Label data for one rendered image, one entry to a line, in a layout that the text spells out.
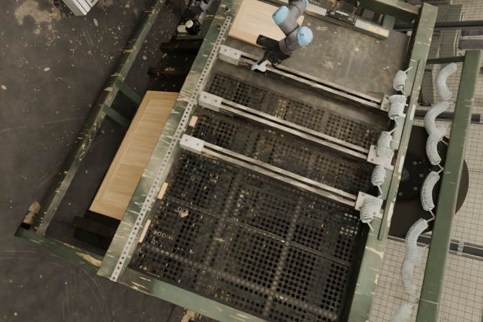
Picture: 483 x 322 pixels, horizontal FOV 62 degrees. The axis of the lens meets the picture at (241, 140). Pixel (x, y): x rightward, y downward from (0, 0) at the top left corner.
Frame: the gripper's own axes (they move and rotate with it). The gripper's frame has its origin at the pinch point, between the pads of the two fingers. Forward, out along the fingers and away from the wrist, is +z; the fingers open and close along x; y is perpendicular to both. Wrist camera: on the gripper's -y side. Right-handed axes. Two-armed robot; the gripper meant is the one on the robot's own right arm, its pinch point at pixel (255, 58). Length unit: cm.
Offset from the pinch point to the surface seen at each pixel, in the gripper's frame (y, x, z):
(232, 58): 1.7, 18.8, 37.6
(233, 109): 15.6, -11.4, 32.6
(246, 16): -3, 54, 41
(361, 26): 54, 77, 1
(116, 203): 2, -77, 98
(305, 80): 39.5, 23.9, 13.6
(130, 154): -6, -44, 103
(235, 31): -4, 40, 43
